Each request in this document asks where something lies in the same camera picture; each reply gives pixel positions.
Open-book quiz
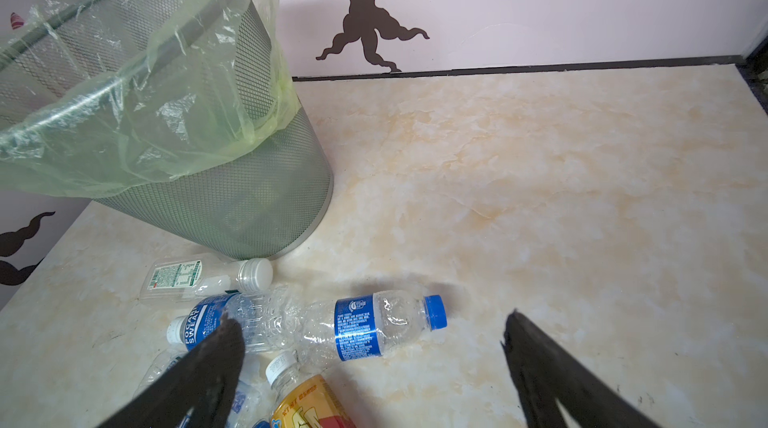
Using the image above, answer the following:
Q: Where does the yellow red label bottle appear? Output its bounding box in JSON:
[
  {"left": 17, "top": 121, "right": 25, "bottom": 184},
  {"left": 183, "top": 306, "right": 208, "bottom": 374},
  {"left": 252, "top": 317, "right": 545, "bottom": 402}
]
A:
[{"left": 265, "top": 351, "right": 356, "bottom": 428}]

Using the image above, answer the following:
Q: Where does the clear bottle green white label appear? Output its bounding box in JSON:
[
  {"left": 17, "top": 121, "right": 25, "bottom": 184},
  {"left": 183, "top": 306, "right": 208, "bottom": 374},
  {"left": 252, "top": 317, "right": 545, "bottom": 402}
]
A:
[{"left": 138, "top": 253, "right": 274, "bottom": 304}]

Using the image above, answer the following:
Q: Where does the grey mesh waste bin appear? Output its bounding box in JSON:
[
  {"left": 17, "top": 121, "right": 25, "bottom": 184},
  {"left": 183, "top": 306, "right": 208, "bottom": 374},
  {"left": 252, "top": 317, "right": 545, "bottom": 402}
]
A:
[{"left": 0, "top": 0, "right": 335, "bottom": 261}]

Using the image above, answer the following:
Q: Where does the Pocari Sweat clear bottle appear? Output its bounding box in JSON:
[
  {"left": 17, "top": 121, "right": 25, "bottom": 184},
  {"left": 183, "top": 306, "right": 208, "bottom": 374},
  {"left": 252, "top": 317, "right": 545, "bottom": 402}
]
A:
[{"left": 166, "top": 284, "right": 301, "bottom": 353}]

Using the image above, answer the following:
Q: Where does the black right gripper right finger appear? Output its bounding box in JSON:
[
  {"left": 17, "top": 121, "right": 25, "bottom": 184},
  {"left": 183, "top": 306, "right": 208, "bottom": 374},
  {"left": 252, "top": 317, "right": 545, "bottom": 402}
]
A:
[{"left": 502, "top": 310, "right": 657, "bottom": 427}]

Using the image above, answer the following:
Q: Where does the clear bottle blue label cap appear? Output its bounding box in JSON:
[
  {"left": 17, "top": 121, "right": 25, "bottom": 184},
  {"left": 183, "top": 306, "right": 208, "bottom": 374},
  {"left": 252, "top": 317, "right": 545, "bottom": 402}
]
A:
[{"left": 295, "top": 290, "right": 448, "bottom": 371}]

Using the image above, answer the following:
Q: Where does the clear bottle blue text label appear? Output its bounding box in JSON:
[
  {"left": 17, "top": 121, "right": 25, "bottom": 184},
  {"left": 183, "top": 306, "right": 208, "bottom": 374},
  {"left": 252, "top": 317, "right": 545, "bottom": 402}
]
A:
[{"left": 133, "top": 348, "right": 268, "bottom": 427}]

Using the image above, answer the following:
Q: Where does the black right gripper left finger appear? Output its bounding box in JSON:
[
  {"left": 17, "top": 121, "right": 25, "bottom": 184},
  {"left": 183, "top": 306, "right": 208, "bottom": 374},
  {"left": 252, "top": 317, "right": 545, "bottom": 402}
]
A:
[{"left": 101, "top": 318, "right": 245, "bottom": 428}]

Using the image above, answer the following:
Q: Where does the green plastic bin liner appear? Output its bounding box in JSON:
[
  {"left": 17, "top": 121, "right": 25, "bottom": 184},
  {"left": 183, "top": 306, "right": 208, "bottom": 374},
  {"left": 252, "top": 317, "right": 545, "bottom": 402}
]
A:
[{"left": 1, "top": 0, "right": 300, "bottom": 198}]

